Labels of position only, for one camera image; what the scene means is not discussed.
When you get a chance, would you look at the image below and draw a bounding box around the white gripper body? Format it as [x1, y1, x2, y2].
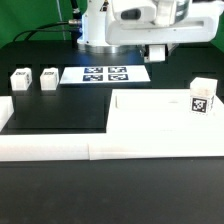
[105, 13, 224, 47]

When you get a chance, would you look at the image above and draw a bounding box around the white square tabletop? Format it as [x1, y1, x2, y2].
[106, 89, 224, 133]

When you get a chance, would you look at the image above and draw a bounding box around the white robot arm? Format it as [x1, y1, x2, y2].
[78, 0, 224, 47]

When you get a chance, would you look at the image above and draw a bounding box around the white base AprilTag sheet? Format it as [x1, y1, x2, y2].
[60, 65, 150, 84]

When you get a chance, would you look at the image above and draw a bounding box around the white U-shaped obstacle fence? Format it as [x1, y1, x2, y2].
[0, 95, 224, 163]

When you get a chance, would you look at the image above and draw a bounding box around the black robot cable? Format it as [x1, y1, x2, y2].
[12, 0, 83, 42]

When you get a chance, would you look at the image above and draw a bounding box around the thin light cable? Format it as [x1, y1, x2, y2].
[56, 0, 66, 42]

